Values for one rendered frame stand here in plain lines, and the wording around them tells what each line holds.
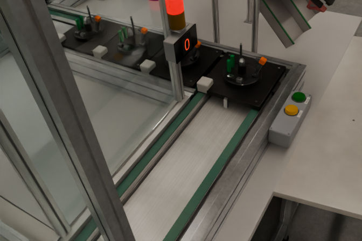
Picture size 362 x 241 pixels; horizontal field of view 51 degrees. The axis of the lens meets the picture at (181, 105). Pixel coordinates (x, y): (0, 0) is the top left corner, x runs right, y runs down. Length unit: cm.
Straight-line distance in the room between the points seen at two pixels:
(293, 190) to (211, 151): 27
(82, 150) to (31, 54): 13
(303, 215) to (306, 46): 91
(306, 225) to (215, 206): 116
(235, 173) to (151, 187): 25
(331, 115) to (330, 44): 44
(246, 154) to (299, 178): 19
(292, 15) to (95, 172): 126
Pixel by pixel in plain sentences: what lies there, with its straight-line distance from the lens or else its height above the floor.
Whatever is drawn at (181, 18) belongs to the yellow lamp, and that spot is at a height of 130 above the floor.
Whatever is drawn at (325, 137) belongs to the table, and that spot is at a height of 86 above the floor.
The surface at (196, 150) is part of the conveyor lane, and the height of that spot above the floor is 92.
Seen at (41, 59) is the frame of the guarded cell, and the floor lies 167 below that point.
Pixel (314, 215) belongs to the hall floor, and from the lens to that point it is 220.
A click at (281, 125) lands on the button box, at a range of 124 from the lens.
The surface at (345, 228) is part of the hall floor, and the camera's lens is 219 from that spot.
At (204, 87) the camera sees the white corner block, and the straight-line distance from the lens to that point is 134.
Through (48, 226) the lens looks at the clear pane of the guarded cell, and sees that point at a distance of 45.
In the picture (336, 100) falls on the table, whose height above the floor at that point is 86.
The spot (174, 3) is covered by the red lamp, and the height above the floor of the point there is 135.
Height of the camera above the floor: 185
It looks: 42 degrees down
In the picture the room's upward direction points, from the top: 8 degrees counter-clockwise
